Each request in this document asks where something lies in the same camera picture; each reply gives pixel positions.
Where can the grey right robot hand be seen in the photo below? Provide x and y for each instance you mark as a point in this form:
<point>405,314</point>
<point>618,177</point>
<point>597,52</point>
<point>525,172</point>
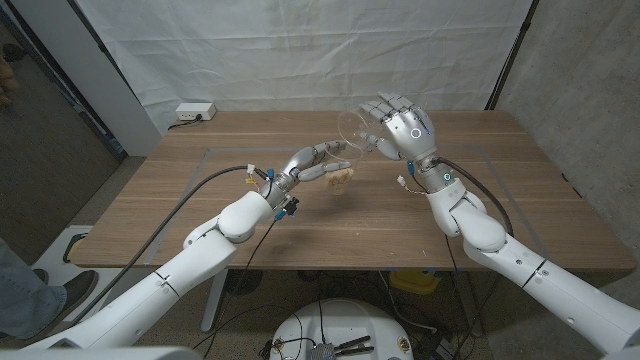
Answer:
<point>410,135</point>

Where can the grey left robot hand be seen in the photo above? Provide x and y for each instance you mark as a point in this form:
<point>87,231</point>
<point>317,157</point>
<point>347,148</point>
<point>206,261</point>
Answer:
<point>297,165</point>

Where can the brown sugar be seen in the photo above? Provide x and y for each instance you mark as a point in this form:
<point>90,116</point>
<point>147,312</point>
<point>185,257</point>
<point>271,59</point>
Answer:
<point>339,181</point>

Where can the clear plastic cup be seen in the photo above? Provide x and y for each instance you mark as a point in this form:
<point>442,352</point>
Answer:
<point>350,127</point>
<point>340,182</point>

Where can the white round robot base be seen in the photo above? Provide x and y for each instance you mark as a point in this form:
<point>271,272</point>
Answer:
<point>345,320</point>

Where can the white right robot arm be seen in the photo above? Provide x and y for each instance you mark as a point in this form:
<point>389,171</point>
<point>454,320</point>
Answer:
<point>540,280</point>

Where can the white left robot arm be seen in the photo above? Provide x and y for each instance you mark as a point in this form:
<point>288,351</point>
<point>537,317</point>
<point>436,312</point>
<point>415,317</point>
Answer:
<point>195,265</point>

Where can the grey tape outline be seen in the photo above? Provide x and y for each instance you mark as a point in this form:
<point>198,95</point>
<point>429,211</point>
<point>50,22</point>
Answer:
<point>240,148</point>

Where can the white backdrop cloth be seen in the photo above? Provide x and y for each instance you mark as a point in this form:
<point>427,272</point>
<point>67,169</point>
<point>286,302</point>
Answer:
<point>300,50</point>

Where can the white power strip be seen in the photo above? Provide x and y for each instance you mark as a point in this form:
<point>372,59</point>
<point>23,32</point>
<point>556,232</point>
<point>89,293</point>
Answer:
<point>195,111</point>

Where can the black round floor base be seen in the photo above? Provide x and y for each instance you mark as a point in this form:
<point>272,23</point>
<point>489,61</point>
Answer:
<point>245,282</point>

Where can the black backdrop stand pole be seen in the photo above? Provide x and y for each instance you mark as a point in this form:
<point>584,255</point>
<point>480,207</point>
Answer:
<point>512,55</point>

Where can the yellow object under table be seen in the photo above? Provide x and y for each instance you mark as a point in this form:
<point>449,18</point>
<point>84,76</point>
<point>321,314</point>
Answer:
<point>412,282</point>

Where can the white table leg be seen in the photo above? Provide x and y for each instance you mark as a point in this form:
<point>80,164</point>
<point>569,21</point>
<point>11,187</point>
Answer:
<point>214,305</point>

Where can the black pliers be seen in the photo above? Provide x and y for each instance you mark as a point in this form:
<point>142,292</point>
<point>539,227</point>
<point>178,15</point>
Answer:
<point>352,345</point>

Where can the black shoe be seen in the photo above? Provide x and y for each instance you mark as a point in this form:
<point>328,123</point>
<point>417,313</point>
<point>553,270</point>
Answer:
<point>77,290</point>

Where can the white floor plate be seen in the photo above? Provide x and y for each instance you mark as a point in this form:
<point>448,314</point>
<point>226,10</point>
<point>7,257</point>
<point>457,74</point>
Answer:
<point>50,260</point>

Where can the brown blurry object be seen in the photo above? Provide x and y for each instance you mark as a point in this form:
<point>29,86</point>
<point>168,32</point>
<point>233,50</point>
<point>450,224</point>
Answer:
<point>6,80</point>

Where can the person's leg in jeans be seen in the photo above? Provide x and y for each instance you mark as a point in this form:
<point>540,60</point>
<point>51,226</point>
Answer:
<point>20,300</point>

